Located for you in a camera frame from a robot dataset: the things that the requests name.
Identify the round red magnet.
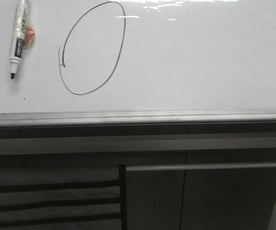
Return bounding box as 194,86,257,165
24,26,35,46

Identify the white whiteboard marker black tip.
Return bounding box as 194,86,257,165
9,0,30,80

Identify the grey metal whiteboard stand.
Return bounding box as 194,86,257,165
0,121,276,168

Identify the white whiteboard with aluminium frame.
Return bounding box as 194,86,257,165
0,0,276,127

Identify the black metal rack frame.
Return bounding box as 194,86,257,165
0,165,128,230

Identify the grey cabinet panel with rail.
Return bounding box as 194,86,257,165
126,162,276,230

